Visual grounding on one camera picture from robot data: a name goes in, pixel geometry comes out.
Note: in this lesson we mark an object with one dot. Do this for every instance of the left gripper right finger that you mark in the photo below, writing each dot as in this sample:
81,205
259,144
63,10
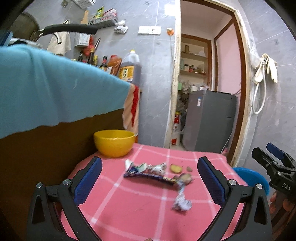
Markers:
254,222

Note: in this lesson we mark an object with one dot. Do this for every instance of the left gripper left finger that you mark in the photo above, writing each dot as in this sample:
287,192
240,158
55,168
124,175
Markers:
49,202

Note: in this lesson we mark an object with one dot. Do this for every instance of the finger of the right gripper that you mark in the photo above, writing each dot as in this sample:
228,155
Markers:
285,158
267,162

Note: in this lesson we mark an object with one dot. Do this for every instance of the white blue wrapper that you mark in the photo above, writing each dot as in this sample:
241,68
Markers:
181,203

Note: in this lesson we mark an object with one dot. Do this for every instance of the brown peel scrap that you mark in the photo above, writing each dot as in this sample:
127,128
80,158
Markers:
185,178

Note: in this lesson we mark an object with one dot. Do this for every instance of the yellow potato slice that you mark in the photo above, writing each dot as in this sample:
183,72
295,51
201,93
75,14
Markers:
176,169

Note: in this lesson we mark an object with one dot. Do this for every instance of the dark blue snack wrapper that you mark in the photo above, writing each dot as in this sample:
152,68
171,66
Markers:
132,171

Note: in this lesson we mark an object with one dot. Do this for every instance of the right hand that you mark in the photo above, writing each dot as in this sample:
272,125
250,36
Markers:
277,202

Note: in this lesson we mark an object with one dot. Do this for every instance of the blue plastic bucket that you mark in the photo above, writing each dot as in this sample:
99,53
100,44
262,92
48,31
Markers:
252,178

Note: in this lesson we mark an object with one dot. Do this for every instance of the white rubber gloves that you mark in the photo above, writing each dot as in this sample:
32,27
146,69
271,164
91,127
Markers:
271,69

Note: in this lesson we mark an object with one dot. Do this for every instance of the red white sack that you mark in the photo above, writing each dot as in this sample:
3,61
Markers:
175,135

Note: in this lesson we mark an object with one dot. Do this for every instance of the pink checked tablecloth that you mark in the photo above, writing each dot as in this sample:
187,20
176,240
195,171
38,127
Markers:
119,208

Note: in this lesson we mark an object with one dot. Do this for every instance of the yellow plastic bowl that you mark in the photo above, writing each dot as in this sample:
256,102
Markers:
114,143

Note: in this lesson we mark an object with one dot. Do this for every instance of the wooden shelf unit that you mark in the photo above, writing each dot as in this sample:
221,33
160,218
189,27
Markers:
196,62

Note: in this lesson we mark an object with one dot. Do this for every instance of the light blue cloth cover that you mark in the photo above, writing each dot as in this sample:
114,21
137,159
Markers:
42,89

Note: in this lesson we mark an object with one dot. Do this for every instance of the dark sauce bottle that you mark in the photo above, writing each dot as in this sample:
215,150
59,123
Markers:
103,65

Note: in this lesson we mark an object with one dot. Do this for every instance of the large dark oil bottle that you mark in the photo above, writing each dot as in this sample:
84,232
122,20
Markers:
130,69

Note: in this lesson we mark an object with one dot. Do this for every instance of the white wall socket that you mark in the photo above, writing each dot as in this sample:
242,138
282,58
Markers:
149,30

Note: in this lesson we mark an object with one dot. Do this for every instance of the black pan handle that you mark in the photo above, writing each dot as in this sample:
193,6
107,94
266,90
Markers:
76,28

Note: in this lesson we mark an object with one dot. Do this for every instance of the wall spice rack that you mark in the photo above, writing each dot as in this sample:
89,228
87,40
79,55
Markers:
104,19

